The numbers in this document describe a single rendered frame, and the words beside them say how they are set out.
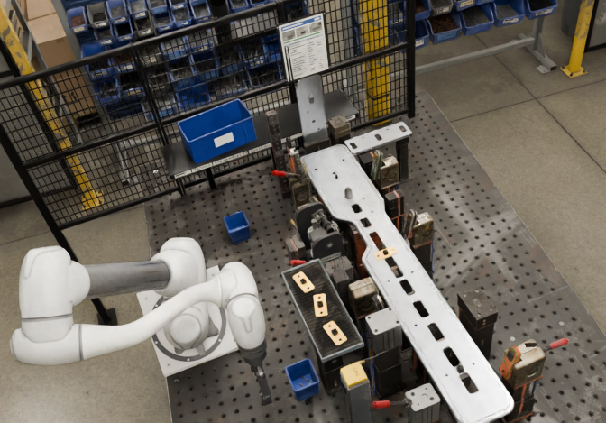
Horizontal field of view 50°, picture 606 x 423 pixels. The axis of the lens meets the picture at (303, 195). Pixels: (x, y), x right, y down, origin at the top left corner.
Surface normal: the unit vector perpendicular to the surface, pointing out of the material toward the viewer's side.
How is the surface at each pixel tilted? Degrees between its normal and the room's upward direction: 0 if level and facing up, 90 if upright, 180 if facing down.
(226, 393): 0
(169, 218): 0
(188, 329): 49
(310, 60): 90
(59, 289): 61
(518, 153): 0
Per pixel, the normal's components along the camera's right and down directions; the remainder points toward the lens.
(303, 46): 0.35, 0.62
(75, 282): 0.92, -0.12
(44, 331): 0.22, 0.04
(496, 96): -0.12, -0.71
